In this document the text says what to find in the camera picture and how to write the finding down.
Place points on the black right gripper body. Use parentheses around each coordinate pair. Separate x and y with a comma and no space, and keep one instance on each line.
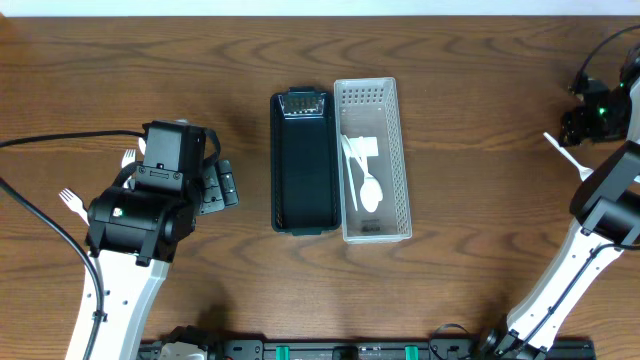
(610,121)

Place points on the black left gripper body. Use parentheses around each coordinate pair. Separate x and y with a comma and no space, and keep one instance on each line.
(220,185)

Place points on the white plastic spoon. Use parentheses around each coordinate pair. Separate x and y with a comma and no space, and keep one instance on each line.
(570,159)
(358,155)
(371,193)
(348,153)
(142,145)

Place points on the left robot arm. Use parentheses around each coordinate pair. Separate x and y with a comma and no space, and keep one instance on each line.
(135,226)

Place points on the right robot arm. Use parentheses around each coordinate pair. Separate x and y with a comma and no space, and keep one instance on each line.
(605,221)

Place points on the white plastic fork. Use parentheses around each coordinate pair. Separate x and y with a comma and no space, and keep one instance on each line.
(128,158)
(74,203)

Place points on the black plastic basket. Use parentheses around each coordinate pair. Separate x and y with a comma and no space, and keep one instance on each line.
(305,195)

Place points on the clear plastic basket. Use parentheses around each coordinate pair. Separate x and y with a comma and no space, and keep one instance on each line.
(369,107)

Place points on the white label sticker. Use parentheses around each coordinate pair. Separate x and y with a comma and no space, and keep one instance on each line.
(368,146)

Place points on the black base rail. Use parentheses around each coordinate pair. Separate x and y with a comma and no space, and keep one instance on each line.
(193,343)

